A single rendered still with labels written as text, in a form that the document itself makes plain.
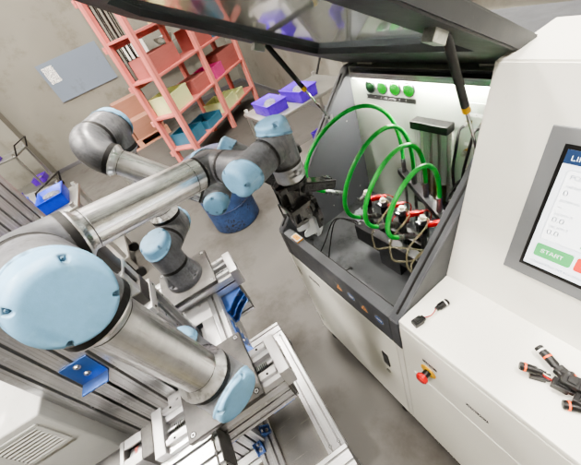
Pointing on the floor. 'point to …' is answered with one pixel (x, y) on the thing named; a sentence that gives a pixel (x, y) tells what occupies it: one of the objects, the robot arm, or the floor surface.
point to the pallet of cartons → (132, 108)
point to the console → (536, 87)
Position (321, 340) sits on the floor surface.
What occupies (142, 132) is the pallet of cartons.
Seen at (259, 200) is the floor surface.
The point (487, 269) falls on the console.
